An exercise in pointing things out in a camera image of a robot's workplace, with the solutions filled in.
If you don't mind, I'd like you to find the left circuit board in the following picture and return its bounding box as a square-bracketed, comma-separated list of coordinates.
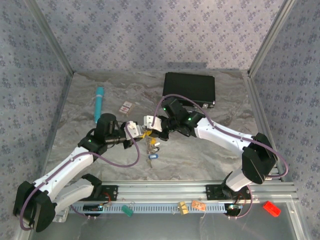
[82, 203, 105, 212]

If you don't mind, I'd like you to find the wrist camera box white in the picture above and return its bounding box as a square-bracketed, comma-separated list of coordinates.
[124, 120, 144, 139]
[142, 114, 164, 132]

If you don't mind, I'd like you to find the aluminium frame post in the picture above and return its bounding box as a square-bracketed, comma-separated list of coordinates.
[246, 0, 297, 79]
[24, 0, 76, 76]

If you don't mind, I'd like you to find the orange key tag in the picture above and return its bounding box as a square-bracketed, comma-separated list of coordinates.
[191, 199, 208, 212]

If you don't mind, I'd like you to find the aluminium side rail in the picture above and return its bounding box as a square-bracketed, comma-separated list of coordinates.
[242, 71, 287, 182]
[39, 72, 75, 182]

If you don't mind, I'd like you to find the teal plastic tube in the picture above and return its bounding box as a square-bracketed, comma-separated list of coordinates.
[93, 86, 106, 124]

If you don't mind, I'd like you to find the red plastic block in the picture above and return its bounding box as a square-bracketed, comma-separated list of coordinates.
[262, 200, 282, 218]

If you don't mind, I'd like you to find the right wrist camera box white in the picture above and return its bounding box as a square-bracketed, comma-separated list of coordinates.
[142, 114, 164, 132]

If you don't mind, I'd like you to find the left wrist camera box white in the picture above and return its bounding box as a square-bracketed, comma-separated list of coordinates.
[124, 120, 144, 139]

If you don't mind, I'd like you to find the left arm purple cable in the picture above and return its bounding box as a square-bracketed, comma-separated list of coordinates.
[19, 126, 141, 231]

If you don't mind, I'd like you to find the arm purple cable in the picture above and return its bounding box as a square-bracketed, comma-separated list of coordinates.
[19, 126, 141, 231]
[152, 93, 289, 220]

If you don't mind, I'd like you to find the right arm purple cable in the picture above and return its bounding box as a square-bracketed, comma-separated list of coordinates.
[152, 93, 289, 220]

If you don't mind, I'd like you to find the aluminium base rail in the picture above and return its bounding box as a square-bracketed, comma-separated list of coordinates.
[59, 180, 300, 202]

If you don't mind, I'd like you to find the black case with metal handle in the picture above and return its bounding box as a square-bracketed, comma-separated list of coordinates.
[161, 71, 217, 110]

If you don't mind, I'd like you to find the grey slotted cable duct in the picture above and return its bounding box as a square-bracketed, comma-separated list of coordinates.
[66, 201, 241, 215]

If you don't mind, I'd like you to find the yellow key tag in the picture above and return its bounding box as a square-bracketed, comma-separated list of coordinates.
[177, 200, 190, 216]

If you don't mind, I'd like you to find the key with blue tag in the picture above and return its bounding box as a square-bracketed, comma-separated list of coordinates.
[146, 153, 160, 169]

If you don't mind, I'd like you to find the small red white matchbox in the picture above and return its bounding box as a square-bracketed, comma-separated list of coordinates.
[118, 100, 136, 117]

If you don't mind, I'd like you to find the large metal keyring with keys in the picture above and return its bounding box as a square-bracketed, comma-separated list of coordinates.
[143, 133, 162, 155]

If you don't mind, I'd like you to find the green key tag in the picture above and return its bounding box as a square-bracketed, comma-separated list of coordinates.
[120, 204, 134, 217]

